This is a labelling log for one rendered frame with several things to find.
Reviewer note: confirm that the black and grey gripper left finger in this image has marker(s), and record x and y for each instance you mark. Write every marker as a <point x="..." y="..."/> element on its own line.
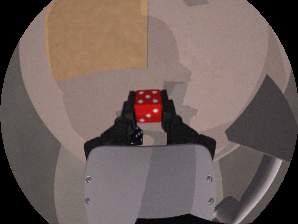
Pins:
<point x="117" y="134"/>

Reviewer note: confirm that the tan flat mat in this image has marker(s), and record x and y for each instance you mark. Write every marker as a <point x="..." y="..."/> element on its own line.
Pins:
<point x="87" y="36"/>

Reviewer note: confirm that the black die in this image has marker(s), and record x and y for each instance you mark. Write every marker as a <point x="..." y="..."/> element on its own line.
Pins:
<point x="137" y="137"/>

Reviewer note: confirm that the red die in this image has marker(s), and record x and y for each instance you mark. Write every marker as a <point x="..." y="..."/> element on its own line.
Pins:
<point x="148" y="106"/>

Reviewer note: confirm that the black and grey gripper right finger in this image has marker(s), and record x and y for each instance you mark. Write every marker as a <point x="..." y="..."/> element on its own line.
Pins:
<point x="177" y="131"/>

